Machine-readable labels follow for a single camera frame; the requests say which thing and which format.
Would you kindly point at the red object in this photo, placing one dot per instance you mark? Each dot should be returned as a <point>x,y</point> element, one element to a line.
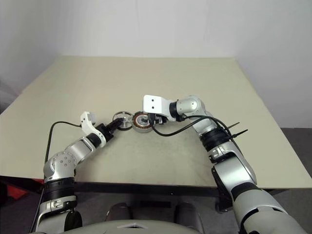
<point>17,191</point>

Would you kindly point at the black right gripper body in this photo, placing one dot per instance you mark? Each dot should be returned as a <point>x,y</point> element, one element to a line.
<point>159,120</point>

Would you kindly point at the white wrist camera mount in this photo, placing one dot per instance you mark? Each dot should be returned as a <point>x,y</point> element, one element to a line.
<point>153,103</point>
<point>85,123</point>

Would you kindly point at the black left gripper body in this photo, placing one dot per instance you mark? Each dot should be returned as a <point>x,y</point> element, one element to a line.
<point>106,131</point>

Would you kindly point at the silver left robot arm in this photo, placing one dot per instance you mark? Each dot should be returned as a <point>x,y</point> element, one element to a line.
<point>61,161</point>

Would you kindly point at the dark rounded shape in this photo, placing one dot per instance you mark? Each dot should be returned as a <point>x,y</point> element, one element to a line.
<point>119,210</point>

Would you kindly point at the black rotor wheel silver spokes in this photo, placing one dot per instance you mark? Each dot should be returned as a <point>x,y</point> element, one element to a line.
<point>126,120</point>

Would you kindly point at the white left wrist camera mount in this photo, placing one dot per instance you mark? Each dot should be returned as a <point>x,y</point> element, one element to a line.
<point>85,123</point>

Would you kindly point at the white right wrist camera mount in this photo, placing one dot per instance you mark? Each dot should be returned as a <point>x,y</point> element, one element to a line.
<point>153,103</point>

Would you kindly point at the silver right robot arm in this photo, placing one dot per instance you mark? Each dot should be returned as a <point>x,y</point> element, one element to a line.
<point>243,168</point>

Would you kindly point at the black table frame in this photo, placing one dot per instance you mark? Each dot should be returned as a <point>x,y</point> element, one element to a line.
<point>146,189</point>

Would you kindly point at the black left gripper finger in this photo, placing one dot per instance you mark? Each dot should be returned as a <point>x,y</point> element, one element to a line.
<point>116,122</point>
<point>116,129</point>

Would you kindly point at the grey robot torso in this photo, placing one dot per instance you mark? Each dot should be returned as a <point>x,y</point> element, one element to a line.
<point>97,228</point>

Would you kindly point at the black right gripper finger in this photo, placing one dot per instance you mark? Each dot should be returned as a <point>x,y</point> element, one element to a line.
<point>149,119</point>

